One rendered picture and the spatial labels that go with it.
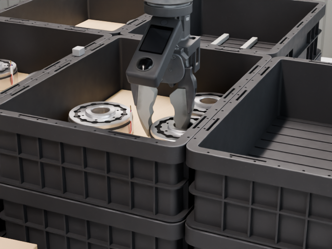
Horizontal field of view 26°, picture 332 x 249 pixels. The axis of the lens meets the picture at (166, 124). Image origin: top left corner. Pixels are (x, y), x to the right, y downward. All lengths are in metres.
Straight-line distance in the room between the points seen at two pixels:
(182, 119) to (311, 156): 0.20
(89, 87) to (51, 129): 0.29
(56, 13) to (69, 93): 0.53
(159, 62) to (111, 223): 0.23
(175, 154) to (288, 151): 0.28
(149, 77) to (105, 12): 0.82
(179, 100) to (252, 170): 0.26
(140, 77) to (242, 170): 0.22
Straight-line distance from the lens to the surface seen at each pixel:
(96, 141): 0.92
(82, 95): 1.22
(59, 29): 1.37
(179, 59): 1.05
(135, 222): 0.95
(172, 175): 0.91
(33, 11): 1.61
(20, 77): 1.43
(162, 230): 0.94
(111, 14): 1.78
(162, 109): 1.25
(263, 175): 0.84
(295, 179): 0.84
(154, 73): 0.98
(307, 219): 0.86
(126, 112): 1.16
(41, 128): 0.96
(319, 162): 1.09
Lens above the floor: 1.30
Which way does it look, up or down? 24 degrees down
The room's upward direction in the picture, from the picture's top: straight up
